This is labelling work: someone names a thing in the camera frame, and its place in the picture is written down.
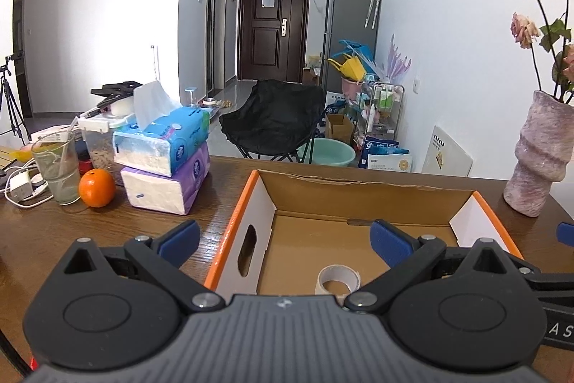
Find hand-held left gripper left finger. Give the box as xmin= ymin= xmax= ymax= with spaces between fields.
xmin=58 ymin=220 xmax=226 ymax=316

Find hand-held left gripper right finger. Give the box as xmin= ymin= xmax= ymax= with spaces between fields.
xmin=344 ymin=219 xmax=526 ymax=316

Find white tape roll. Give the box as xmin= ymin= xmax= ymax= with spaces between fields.
xmin=317 ymin=264 xmax=362 ymax=307

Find orange-red cardboard box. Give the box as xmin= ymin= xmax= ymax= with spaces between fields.
xmin=204 ymin=169 xmax=524 ymax=307

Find purple tissue pack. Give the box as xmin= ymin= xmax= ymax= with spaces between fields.
xmin=120 ymin=142 xmax=211 ymax=216

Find pink textured vase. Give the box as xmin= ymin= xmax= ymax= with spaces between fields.
xmin=503 ymin=90 xmax=574 ymax=218

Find blue and white bag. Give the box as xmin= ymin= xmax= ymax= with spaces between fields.
xmin=362 ymin=136 xmax=412 ymax=173

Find orange fruit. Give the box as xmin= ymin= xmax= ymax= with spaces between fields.
xmin=78 ymin=168 xmax=116 ymax=209

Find blue tissue pack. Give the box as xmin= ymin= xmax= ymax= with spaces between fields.
xmin=112 ymin=81 xmax=211 ymax=177

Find green plastic basin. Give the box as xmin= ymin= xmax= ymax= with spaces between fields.
xmin=296 ymin=137 xmax=356 ymax=168

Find white board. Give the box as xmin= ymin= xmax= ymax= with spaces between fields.
xmin=433 ymin=125 xmax=474 ymax=177

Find clear plastic food container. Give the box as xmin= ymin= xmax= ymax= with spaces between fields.
xmin=78 ymin=114 xmax=135 ymax=175

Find small brown cardboard box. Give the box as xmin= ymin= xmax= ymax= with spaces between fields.
xmin=325 ymin=113 xmax=355 ymax=146

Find clear drinking glass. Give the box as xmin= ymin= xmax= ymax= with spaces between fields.
xmin=31 ymin=131 xmax=81 ymax=205

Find metal rack cart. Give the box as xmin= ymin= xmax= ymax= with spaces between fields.
xmin=359 ymin=81 xmax=404 ymax=141

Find white round container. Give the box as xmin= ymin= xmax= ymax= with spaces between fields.
xmin=110 ymin=96 xmax=137 ymax=117

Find black folding chair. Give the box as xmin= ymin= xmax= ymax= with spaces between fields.
xmin=219 ymin=79 xmax=324 ymax=163

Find pink bucket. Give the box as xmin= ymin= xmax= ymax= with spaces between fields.
xmin=342 ymin=77 xmax=364 ymax=99

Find black flat device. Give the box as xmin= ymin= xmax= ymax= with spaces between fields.
xmin=91 ymin=81 xmax=144 ymax=106

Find purple decorative feathers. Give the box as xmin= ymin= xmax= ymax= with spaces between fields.
xmin=386 ymin=34 xmax=412 ymax=90

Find yellow watering can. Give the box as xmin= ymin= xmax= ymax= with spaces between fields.
xmin=327 ymin=55 xmax=364 ymax=81

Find black tripod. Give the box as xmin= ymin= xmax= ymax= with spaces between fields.
xmin=0 ymin=55 xmax=30 ymax=141

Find dark wooden door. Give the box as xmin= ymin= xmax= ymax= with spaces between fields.
xmin=237 ymin=0 xmax=310 ymax=84

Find grey refrigerator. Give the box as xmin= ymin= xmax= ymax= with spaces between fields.
xmin=320 ymin=0 xmax=382 ymax=97

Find white charger with cable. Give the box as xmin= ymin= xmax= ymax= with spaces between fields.
xmin=4 ymin=167 xmax=55 ymax=210

